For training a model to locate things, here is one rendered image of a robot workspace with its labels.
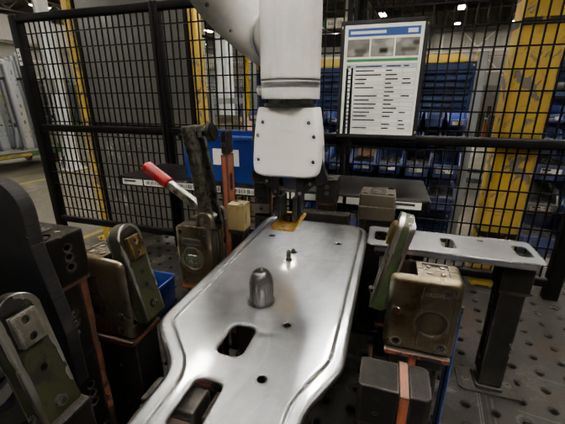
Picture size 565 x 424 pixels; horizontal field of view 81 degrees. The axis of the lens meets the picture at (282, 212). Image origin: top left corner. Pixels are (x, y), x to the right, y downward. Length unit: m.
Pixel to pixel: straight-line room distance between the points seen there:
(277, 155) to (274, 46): 0.14
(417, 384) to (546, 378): 0.59
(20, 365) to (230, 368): 0.18
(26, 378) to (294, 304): 0.28
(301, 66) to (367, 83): 0.58
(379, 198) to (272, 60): 0.40
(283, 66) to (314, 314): 0.32
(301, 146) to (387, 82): 0.59
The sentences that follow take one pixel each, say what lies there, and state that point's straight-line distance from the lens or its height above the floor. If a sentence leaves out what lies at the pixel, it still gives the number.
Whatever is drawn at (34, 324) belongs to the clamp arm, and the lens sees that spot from 0.36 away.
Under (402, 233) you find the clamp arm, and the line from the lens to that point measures 0.44.
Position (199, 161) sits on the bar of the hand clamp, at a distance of 0.55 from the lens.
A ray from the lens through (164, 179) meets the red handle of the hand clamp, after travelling 0.61.
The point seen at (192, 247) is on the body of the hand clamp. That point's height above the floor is 1.01.
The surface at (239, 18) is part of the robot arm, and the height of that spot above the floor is 1.37.
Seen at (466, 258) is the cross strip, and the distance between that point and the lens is 0.66.
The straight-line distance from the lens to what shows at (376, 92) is 1.03.
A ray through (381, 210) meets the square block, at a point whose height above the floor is 1.02.
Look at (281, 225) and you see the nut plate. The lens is 0.51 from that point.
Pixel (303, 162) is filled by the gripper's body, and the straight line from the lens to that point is 0.48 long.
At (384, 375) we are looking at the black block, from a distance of 0.39.
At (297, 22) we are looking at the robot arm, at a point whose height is 1.34.
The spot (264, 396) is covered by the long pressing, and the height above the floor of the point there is 1.00.
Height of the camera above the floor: 1.26
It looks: 19 degrees down
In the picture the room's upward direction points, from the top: straight up
